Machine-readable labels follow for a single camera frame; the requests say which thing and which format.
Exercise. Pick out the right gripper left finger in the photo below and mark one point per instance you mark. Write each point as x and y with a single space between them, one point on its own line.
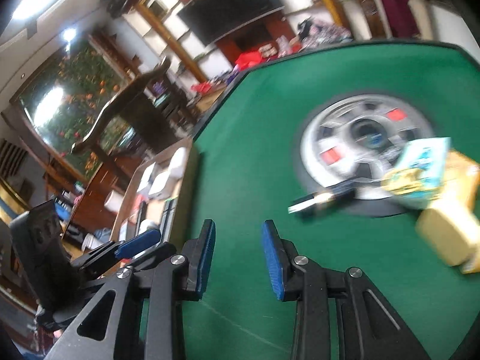
199 253

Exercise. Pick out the wooden chair far side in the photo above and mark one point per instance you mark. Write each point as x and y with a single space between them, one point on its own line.
364 19

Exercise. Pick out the maroon cloth on chair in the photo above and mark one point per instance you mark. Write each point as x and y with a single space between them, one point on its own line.
400 18

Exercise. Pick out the cardboard box tray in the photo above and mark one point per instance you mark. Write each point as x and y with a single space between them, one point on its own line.
171 215

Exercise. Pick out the dark wooden chair left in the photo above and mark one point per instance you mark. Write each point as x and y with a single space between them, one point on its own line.
138 111

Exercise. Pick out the red bag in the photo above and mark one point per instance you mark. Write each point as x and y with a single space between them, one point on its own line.
248 60

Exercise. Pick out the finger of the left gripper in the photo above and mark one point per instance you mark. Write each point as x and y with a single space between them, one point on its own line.
154 256
138 244

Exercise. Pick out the teal card with gold rings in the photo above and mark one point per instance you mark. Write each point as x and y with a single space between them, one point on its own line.
417 176

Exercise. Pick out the patterned fabric pile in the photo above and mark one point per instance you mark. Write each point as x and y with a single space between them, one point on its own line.
313 33

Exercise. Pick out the white pill bottle red text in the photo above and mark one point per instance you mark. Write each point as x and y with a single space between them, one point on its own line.
176 168

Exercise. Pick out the black curved television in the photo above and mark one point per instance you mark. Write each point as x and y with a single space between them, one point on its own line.
211 20

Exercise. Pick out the yellow round jar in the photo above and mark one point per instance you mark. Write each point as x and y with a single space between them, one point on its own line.
451 228

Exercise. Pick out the black gold lipstick box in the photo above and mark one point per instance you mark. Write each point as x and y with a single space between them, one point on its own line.
320 201

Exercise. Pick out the yellow cracker packet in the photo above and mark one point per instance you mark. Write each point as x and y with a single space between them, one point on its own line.
460 179

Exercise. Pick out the white USB charger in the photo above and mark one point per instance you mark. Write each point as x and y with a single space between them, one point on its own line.
161 187

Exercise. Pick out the round mahjong table centre panel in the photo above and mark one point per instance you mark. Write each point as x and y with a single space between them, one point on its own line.
357 137

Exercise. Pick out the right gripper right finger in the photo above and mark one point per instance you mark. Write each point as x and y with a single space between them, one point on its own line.
279 254

